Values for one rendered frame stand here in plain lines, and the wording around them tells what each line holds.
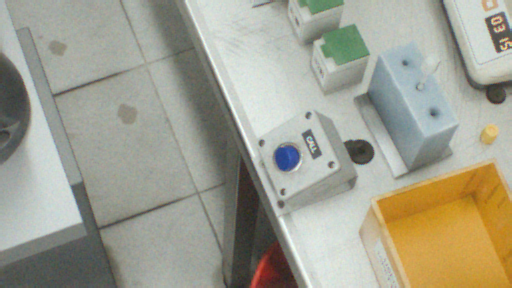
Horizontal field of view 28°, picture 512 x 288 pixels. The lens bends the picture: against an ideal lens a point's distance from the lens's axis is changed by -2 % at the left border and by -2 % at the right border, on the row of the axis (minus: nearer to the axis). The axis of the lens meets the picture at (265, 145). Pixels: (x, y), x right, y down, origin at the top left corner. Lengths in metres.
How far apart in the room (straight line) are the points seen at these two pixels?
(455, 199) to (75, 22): 1.26
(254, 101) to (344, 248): 0.19
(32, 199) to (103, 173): 1.00
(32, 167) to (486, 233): 0.47
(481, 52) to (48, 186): 0.48
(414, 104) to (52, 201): 0.37
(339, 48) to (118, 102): 1.06
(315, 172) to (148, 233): 1.00
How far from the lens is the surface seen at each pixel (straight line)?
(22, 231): 1.02
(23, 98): 1.04
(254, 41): 1.14
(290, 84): 1.11
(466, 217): 1.08
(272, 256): 1.50
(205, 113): 2.06
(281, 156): 1.01
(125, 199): 2.00
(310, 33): 1.12
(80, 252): 1.28
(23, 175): 1.04
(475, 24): 1.14
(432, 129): 1.00
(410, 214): 1.06
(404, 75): 1.02
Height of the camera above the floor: 1.87
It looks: 67 degrees down
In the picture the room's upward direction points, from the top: 8 degrees clockwise
